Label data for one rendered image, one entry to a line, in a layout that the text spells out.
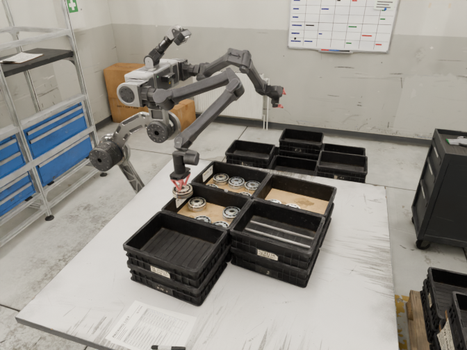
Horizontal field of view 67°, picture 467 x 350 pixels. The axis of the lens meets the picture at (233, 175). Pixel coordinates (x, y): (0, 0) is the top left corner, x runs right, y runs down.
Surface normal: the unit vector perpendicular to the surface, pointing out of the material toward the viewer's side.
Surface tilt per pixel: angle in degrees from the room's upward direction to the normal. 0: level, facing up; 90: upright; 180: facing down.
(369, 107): 90
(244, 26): 90
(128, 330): 0
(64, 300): 0
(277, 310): 0
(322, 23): 90
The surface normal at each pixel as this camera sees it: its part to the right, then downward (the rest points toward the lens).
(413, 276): -0.01, -0.86
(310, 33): -0.31, 0.49
